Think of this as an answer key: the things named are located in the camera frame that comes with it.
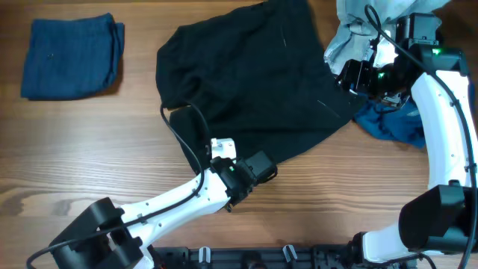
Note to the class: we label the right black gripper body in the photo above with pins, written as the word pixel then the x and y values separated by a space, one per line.
pixel 351 77

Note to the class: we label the black shorts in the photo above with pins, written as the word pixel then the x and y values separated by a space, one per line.
pixel 255 75

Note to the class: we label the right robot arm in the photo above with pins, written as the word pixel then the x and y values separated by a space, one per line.
pixel 443 220

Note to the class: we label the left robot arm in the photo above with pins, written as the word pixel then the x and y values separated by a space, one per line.
pixel 109 236

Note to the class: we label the blue crumpled garment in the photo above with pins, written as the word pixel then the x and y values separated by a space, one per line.
pixel 384 123

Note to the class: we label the folded navy blue shorts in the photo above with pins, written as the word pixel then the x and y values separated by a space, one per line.
pixel 72 59

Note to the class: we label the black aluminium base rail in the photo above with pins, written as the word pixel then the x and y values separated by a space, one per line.
pixel 285 257

